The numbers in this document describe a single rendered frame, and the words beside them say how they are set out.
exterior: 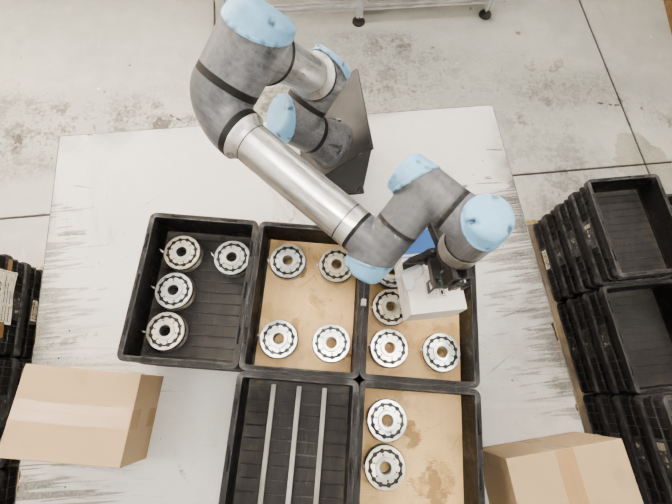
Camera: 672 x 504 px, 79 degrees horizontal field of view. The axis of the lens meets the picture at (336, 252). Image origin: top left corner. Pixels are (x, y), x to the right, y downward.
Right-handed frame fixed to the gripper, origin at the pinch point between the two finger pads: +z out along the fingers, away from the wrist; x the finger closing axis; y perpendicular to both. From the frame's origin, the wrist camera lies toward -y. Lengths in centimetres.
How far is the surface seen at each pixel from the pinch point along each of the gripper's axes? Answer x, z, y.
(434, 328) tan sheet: 7.1, 27.6, 10.1
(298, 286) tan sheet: -29.9, 27.7, -5.9
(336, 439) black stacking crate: -24, 28, 35
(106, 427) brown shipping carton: -80, 24, 26
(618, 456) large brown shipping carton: 44, 20, 46
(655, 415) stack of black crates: 85, 57, 44
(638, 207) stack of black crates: 111, 62, -33
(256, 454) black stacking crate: -44, 28, 36
